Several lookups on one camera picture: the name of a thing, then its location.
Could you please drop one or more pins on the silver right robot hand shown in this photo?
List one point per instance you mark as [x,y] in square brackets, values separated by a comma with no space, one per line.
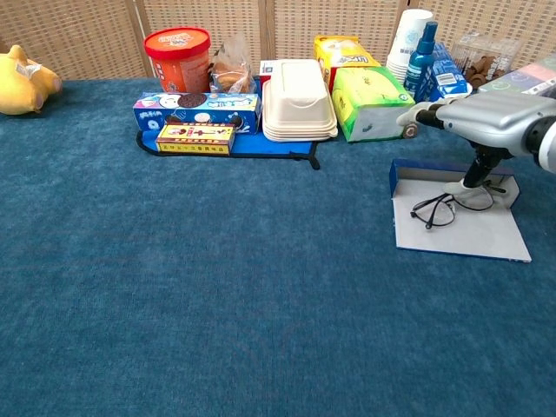
[491,119]

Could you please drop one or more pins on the black-framed eyeglasses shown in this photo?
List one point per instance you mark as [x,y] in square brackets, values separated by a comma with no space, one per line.
[438,213]

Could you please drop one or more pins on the blue glasses case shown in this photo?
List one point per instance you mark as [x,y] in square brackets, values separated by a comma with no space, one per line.
[456,239]

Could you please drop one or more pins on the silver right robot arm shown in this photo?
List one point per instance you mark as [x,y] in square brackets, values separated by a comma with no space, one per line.
[545,145]

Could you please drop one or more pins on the clear box with brown pieces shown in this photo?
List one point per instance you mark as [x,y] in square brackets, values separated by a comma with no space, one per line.
[482,69]

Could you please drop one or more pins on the blue white milk carton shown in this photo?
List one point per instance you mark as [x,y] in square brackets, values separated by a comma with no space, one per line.
[447,74]

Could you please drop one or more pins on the small red white box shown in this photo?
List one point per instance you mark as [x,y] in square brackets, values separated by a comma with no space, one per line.
[267,71]

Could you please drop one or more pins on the blue cookie box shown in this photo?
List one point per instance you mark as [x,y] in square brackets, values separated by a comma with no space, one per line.
[217,106]

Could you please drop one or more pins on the small yellow red box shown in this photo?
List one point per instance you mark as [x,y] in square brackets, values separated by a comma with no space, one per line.
[195,139]

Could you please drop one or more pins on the pastel tissue multipack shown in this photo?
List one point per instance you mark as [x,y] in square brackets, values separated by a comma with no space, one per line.
[525,78]

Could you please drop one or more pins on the small brown wooden roller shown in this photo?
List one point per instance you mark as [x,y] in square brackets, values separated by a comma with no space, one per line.
[410,131]

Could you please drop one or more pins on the blue spray bottle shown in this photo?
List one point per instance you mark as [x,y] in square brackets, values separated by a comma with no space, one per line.
[419,65]

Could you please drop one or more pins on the stack of white paper cups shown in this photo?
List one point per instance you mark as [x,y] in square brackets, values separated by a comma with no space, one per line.
[406,39]

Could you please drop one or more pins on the green tissue pack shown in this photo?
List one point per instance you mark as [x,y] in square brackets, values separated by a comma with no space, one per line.
[365,91]

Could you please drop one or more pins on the yellow tissue pack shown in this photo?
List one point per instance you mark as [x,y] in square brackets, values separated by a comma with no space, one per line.
[343,54]

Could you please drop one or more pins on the stack of beige food containers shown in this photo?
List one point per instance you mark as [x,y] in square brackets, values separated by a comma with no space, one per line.
[297,104]

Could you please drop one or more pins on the blue flat tray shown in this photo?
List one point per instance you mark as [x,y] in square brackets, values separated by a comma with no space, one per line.
[269,145]

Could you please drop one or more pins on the clear bag of pastries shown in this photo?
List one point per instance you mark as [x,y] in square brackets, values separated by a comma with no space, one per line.
[230,78]

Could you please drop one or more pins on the red instant noodle tub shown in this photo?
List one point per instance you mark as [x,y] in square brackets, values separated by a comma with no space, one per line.
[178,61]

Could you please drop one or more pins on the teal carpet table cover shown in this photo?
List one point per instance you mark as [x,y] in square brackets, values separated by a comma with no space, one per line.
[130,304]

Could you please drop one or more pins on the woven folding screen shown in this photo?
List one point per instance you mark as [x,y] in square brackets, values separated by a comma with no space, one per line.
[87,35]

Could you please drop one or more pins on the yellow plush toy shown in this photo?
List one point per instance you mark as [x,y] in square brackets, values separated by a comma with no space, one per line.
[17,87]

